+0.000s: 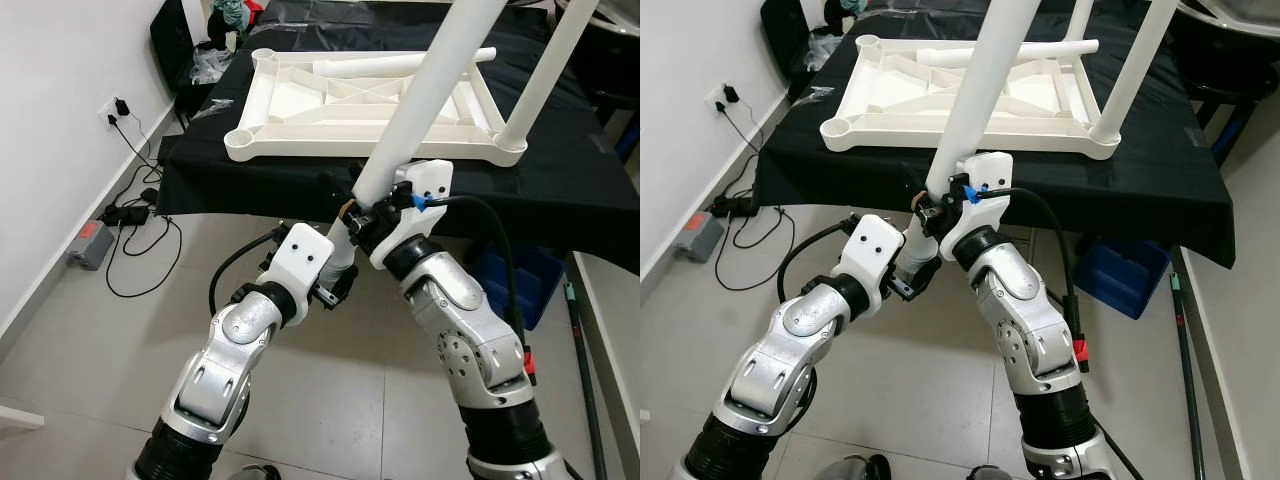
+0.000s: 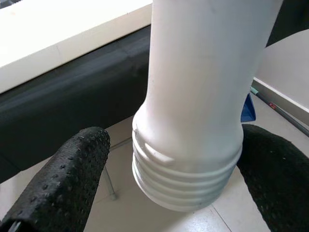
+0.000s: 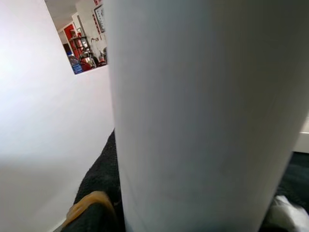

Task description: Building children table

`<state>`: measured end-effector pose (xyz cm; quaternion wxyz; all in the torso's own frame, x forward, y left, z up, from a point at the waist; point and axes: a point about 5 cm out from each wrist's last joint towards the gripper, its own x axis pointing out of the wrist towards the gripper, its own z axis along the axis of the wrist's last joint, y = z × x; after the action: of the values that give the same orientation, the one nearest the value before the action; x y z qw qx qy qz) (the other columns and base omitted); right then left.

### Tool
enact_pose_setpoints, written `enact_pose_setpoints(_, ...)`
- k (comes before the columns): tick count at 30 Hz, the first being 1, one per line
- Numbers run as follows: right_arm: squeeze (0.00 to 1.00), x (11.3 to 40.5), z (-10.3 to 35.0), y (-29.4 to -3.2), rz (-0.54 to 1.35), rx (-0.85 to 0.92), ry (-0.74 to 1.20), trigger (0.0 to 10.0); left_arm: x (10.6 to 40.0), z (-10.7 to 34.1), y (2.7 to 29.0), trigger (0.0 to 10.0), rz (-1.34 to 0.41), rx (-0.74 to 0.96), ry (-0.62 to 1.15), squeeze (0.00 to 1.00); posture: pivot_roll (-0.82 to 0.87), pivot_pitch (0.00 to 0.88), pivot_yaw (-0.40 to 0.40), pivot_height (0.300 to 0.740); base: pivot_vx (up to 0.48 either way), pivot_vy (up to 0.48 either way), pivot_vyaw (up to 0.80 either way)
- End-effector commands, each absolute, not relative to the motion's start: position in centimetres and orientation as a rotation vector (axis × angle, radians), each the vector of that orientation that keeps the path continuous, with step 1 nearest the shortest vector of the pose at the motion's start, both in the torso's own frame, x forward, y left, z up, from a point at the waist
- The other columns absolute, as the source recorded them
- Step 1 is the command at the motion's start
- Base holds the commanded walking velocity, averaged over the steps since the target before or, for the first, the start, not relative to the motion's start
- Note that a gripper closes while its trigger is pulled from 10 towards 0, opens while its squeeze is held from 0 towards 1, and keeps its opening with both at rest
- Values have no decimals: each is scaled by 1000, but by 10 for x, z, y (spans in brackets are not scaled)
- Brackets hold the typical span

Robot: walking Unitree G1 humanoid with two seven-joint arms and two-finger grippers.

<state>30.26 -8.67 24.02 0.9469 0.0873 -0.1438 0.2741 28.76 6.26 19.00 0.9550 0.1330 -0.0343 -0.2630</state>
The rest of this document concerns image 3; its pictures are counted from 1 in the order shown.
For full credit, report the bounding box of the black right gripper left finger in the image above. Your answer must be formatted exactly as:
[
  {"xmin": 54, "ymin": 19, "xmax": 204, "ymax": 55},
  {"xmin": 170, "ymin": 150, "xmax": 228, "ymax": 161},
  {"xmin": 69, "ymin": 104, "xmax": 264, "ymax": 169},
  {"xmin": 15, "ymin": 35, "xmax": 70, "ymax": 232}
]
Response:
[{"xmin": 60, "ymin": 128, "xmax": 126, "ymax": 232}]

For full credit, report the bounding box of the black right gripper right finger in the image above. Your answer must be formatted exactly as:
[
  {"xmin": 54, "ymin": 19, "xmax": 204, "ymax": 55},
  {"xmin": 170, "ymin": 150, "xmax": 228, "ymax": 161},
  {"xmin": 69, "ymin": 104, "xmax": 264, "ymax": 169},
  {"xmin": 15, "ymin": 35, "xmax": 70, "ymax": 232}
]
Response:
[{"xmin": 262, "ymin": 187, "xmax": 309, "ymax": 232}]

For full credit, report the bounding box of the white plastic table leg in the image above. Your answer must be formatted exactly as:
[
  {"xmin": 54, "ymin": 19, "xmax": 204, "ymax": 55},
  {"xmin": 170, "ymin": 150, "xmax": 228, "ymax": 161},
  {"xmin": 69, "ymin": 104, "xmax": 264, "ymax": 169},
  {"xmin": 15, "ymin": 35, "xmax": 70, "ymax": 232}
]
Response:
[{"xmin": 102, "ymin": 0, "xmax": 309, "ymax": 232}]

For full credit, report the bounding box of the large blue water bottle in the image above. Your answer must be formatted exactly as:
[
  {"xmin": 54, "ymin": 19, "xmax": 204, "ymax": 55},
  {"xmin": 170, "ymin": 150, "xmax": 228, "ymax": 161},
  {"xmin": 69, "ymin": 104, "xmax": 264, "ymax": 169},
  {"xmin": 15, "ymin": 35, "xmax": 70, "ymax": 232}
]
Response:
[{"xmin": 69, "ymin": 54, "xmax": 84, "ymax": 74}]

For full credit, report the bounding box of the black metal shelf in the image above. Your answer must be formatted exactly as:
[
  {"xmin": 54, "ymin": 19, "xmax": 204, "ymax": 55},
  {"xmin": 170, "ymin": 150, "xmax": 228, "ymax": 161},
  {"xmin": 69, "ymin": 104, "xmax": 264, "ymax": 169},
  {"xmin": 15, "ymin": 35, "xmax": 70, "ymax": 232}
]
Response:
[{"xmin": 69, "ymin": 36, "xmax": 89, "ymax": 60}]

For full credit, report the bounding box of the framed wall picture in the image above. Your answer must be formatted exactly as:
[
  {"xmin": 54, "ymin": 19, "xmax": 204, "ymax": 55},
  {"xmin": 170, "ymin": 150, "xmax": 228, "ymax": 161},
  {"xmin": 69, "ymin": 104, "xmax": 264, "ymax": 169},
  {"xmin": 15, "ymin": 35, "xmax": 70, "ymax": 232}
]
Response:
[{"xmin": 93, "ymin": 4, "xmax": 106, "ymax": 34}]

